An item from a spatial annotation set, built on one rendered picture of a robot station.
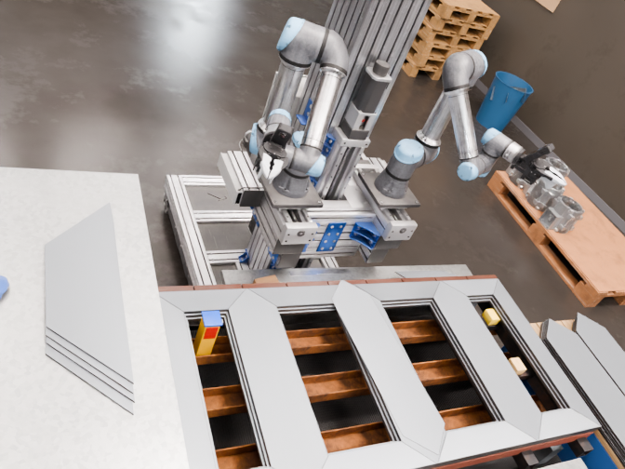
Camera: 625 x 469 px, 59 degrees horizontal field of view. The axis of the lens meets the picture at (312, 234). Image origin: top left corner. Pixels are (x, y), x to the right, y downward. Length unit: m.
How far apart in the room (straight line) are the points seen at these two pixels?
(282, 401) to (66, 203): 0.93
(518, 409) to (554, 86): 4.78
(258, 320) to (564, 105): 5.03
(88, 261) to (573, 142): 5.36
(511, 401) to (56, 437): 1.53
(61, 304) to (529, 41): 6.04
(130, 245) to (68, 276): 0.23
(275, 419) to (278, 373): 0.16
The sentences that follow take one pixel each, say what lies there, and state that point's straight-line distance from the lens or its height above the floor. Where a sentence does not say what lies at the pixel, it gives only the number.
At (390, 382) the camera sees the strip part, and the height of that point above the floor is 0.85.
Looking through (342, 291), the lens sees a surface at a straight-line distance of 2.17.
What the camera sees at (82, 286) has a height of 1.07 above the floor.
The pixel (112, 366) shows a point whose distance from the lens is 1.49.
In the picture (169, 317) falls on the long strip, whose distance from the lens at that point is 1.88.
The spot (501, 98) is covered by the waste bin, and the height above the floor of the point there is 0.37.
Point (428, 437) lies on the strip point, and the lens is 1.94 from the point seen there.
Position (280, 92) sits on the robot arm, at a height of 1.44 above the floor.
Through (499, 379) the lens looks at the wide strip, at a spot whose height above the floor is 0.85.
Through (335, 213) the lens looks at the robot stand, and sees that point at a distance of 2.35.
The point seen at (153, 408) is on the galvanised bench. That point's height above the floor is 1.05.
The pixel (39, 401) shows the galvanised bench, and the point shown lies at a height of 1.05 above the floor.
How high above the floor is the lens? 2.32
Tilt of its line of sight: 39 degrees down
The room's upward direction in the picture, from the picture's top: 24 degrees clockwise
